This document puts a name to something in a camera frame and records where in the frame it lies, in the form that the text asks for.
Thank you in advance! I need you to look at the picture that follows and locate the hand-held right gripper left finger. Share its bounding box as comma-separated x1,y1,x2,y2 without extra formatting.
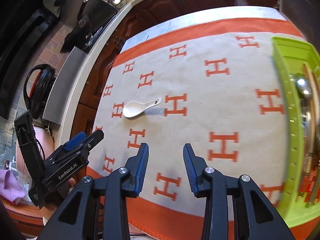
37,142,150,240

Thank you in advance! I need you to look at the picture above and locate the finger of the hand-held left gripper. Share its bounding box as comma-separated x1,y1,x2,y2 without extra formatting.
51,132,86,159
75,129,104,160

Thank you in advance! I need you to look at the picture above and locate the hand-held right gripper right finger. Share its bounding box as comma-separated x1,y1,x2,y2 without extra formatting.
183,144,297,240

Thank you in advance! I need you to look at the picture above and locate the white ceramic spoon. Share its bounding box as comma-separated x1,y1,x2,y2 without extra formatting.
122,97,162,118

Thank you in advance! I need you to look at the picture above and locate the green plastic utensil tray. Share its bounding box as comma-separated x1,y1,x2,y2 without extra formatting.
271,36,320,228

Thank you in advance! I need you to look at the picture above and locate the round metal ladle spoon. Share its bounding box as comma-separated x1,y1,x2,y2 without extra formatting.
290,73,317,160

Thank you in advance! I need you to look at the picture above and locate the person's left hand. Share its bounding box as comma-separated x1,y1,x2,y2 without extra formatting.
60,177,77,194

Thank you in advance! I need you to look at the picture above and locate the purple cloth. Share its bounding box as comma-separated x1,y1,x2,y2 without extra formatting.
0,169,25,205

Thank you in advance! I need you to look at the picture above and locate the low steel stove guard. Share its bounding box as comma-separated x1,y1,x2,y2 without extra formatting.
42,46,93,125

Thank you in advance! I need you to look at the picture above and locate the orange beige printed blanket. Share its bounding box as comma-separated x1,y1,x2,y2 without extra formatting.
86,19,310,239

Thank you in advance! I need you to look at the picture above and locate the black wok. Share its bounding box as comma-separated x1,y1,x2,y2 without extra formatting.
61,0,100,53

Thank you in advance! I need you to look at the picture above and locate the white printed table cover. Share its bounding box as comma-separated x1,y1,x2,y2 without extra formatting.
121,6,285,53

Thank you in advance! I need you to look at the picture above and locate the tall steel splash panel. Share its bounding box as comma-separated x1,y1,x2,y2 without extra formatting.
60,0,118,53

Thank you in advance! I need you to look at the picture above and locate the grey steel cabinet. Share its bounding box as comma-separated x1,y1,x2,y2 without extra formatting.
275,0,320,43

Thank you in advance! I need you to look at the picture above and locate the black appliance with red handle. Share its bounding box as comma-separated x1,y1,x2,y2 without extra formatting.
24,64,55,119

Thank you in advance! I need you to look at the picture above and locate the wall socket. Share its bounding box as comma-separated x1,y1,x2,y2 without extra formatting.
0,110,16,148

